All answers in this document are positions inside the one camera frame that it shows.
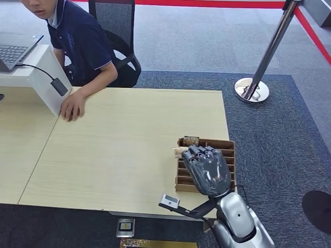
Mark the person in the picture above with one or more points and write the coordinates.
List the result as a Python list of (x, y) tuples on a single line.
[(80, 41)]

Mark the brown wooden card holder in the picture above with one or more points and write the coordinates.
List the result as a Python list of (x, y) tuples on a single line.
[(184, 181)]

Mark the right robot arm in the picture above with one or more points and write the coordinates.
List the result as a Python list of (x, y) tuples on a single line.
[(235, 215)]

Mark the white laptop stand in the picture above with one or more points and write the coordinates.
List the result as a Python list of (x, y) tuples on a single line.
[(38, 78)]

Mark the grey laptop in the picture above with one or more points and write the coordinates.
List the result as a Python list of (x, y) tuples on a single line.
[(13, 53)]

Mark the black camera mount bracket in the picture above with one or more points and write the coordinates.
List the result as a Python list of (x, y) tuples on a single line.
[(193, 214)]

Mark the right robot hand grey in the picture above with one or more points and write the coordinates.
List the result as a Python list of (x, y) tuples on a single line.
[(209, 171)]

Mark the small black desk object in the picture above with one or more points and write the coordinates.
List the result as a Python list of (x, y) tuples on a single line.
[(1, 97)]

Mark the red barrier belt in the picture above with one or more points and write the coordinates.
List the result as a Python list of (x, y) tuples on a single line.
[(313, 36), (180, 3)]

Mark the black round base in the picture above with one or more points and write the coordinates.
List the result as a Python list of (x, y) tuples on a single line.
[(319, 212)]

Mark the chrome stanchion post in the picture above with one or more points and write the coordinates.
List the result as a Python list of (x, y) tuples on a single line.
[(271, 48)]

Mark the black mesh office chair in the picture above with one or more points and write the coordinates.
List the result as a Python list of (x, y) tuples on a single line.
[(116, 20)]

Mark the black power adapter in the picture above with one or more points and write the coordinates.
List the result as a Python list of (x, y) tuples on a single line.
[(59, 87)]

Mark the yellow patterned board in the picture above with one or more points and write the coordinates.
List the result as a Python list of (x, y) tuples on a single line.
[(155, 244)]

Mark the person's left hand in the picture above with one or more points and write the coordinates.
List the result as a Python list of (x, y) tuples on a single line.
[(72, 107)]

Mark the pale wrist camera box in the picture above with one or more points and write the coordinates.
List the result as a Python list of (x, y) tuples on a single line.
[(170, 201)]

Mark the person's left forearm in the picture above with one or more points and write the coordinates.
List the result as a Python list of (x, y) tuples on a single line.
[(99, 80)]

